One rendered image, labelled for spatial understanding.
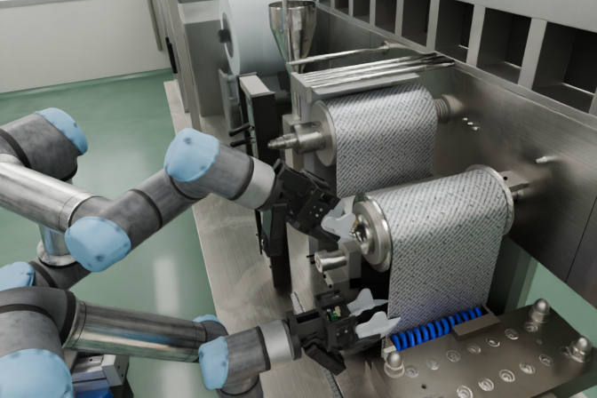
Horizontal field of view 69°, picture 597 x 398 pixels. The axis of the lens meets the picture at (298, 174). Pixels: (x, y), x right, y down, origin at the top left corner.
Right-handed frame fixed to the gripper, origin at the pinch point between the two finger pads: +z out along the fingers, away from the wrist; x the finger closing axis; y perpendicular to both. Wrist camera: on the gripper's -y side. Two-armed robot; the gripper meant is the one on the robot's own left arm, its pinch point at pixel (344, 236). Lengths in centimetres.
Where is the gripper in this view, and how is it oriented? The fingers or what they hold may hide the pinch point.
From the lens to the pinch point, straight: 80.9
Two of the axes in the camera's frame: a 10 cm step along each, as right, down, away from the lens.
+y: 5.6, -8.0, -2.3
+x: -3.3, -4.7, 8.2
